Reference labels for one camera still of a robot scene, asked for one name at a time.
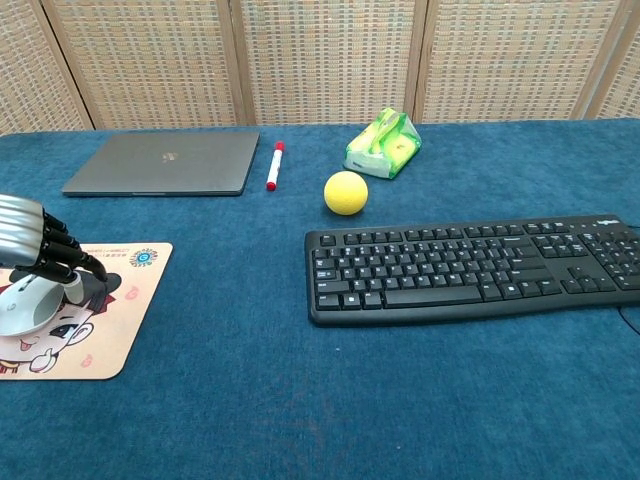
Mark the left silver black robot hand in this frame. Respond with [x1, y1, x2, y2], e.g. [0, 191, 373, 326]
[0, 194, 109, 305]

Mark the white wireless computer mouse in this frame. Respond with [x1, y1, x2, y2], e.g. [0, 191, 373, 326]
[0, 273, 67, 337]

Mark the cartoon girl mouse pad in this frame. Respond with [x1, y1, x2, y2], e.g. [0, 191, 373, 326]
[0, 242, 174, 381]

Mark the grey closed laptop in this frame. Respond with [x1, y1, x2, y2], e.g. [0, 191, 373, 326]
[61, 131, 261, 198]

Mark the red white marker pen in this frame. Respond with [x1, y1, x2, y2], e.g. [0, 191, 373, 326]
[265, 141, 287, 193]

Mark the yellow foam ball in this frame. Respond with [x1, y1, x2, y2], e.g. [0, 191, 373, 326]
[323, 170, 369, 217]

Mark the woven rattan folding screen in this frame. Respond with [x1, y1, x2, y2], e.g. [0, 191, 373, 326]
[0, 0, 640, 134]

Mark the green tissue pack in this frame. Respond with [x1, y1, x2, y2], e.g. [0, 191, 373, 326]
[342, 107, 423, 180]

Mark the blue carpet table cloth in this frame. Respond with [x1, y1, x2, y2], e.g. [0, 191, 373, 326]
[0, 118, 640, 480]

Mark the black computer keyboard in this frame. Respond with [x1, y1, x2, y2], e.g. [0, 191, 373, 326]
[304, 214, 640, 329]

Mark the black keyboard cable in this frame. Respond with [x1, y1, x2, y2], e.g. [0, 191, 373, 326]
[614, 303, 640, 335]

